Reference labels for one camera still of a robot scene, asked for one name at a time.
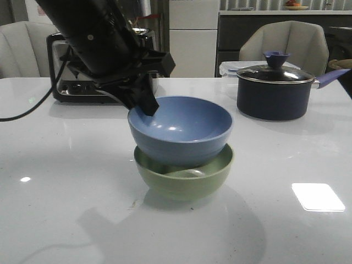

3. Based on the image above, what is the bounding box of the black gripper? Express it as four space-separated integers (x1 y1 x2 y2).
59 48 177 117

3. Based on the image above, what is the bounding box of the blue bowl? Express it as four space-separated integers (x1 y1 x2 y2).
128 96 233 167

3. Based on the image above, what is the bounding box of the green bowl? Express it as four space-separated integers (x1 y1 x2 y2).
134 144 235 201

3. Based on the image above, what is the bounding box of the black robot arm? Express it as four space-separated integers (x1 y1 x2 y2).
38 1 175 116

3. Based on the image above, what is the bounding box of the black and silver toaster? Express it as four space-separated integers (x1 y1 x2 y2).
46 27 160 105

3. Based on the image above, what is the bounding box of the white cabinet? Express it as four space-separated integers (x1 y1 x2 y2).
169 1 221 78

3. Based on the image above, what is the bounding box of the clear plastic food container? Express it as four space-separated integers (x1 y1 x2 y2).
219 60 300 78

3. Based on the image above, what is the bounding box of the dark blue saucepan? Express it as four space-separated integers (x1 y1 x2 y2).
237 69 351 121

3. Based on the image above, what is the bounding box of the beige chair left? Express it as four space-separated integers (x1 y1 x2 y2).
1 21 58 79

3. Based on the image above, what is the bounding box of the beige chair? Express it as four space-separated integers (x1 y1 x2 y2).
239 20 329 76
1 21 58 79

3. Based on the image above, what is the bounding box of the glass pot lid blue knob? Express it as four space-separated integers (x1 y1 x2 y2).
236 51 314 84

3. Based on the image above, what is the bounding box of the beige chair right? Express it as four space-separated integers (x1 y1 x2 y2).
239 20 329 76

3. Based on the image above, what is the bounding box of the fruit bowl on counter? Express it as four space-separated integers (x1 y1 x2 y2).
283 0 309 10

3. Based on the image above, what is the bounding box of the black cable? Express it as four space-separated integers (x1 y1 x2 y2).
0 59 68 123

